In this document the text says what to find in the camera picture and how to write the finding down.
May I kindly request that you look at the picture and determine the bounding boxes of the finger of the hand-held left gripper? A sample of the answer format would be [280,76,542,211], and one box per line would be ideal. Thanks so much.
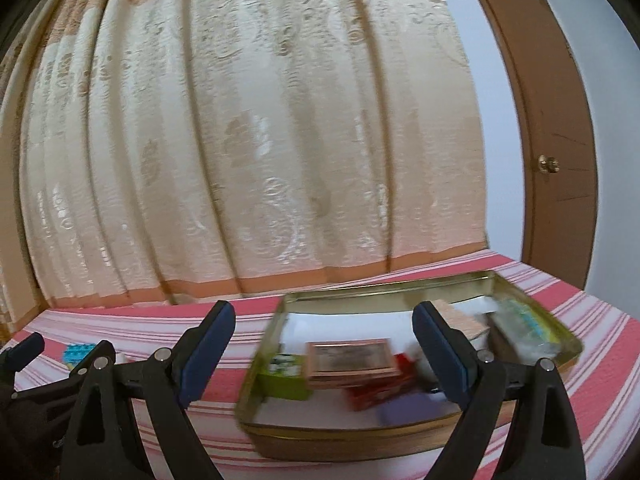
[0,332,45,373]
[65,340,115,378]

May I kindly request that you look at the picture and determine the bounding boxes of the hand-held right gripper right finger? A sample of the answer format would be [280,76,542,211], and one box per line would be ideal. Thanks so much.
[411,301,586,480]

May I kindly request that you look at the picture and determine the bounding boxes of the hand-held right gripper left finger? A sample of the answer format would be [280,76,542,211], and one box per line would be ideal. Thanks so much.
[61,301,237,480]

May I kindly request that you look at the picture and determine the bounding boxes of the beige wooden block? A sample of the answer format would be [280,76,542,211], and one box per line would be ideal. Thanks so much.
[432,299,492,346]

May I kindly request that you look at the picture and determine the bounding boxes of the purple block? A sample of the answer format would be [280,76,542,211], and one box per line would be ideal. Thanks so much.
[377,392,451,426]

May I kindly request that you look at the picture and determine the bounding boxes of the red box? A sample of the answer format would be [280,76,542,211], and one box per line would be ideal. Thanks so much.
[345,352,418,411]

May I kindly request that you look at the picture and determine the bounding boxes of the green box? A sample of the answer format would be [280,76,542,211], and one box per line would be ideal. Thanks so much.
[260,352,311,401]

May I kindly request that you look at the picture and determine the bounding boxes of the clear plastic packet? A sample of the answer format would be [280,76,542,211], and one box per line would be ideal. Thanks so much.
[487,297,566,361]

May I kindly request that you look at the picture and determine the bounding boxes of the tan framed rectangular box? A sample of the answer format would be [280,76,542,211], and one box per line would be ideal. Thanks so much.
[305,338,401,391]

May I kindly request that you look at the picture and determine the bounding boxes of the gold metal tin box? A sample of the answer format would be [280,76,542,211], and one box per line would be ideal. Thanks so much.
[235,270,585,463]

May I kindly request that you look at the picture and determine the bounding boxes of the blue toy building block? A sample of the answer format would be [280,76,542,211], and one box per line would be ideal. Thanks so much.
[62,344,96,363]

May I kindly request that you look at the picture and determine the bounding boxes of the white paper liner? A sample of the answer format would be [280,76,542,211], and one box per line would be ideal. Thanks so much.
[255,300,496,428]

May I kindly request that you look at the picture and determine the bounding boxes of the pink striped cloth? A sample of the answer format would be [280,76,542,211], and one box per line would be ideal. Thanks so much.
[0,250,640,480]

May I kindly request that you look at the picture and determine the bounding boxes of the cream floral curtain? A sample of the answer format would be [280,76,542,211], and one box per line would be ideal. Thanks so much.
[0,0,488,336]

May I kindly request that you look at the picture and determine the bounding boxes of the brown wooden door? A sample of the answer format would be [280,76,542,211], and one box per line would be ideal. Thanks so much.
[457,0,601,291]

